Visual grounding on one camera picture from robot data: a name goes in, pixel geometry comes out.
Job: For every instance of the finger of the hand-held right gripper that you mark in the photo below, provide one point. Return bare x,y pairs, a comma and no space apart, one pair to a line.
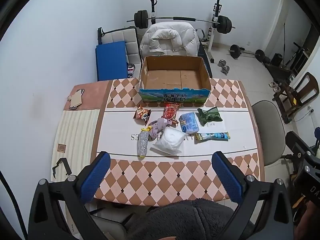
297,143

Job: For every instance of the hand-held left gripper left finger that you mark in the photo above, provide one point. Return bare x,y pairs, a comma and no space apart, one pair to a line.
96,177

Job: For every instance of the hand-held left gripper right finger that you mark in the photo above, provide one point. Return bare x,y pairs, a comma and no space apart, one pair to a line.
227,177

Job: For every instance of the long blue white packet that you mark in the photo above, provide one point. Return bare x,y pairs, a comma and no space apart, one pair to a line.
212,136

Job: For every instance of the crushed clear plastic bottle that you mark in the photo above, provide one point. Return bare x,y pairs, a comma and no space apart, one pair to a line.
142,143

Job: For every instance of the green foil packet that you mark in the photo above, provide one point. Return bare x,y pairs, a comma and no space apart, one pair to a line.
208,116

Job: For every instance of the blue tissue pack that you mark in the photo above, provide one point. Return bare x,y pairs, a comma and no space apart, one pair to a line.
189,122

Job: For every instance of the white plastic bag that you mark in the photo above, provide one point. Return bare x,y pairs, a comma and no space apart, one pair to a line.
168,141

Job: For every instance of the panda print snack packet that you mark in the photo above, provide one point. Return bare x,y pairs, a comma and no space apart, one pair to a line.
142,115

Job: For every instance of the red snack packet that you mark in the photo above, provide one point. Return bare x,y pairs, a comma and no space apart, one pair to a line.
170,112

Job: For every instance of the printed cardboard box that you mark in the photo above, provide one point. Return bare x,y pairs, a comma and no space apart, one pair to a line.
172,78

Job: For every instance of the person's right hand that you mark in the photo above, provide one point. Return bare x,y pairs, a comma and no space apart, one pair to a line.
308,221

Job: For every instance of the grey round chair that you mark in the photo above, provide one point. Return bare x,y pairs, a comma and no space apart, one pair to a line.
267,125

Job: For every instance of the white power strip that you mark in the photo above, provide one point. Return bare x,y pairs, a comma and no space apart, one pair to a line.
310,110

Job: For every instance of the small brown tag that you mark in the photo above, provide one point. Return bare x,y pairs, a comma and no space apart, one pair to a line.
61,147

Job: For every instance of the white shoe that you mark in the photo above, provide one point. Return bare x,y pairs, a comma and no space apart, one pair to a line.
277,88
272,84

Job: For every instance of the dark wooden chair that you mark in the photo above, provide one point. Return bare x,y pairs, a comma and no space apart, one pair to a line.
306,85

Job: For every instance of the grey fleece garment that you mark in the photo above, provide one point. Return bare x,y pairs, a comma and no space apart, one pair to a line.
180,220

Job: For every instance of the diamond pattern tablecloth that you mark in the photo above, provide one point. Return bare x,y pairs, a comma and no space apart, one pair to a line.
160,180

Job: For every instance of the black treadmill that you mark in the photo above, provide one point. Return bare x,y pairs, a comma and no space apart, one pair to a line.
278,71

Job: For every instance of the flat cardboard piece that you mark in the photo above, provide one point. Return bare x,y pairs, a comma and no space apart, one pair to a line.
76,99

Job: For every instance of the smartphone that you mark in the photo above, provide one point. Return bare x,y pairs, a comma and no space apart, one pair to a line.
81,90

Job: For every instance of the black kick scooter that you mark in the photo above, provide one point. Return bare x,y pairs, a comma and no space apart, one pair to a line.
297,55

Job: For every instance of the chrome dumbbell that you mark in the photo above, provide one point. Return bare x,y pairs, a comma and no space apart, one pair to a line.
221,62
225,69

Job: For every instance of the dark wooden door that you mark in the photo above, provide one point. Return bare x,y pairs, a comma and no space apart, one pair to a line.
313,38

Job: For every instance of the thin black bar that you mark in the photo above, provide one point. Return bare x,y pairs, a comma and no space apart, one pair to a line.
284,37

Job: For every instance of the short barbell with black plates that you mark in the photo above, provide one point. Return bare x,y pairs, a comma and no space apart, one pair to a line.
235,51

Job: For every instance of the small pink white container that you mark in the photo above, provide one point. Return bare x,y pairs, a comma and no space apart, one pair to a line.
130,70

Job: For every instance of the blue folded mat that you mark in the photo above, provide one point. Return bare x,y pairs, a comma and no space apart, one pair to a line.
111,60

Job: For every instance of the black blue weight bench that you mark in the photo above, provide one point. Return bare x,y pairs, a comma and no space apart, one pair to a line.
203,55

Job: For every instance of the white barbell rack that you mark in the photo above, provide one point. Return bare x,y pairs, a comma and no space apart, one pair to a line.
215,38

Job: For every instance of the white cushioned chair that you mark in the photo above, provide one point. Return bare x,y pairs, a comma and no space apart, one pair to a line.
120,36

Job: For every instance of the white puffer jacket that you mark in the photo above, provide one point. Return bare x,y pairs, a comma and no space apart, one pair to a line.
170,37

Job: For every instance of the racked barbell with black plates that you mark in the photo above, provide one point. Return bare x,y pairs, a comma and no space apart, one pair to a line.
160,18

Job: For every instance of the black metal bracket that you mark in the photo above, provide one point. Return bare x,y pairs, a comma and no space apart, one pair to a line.
65,165

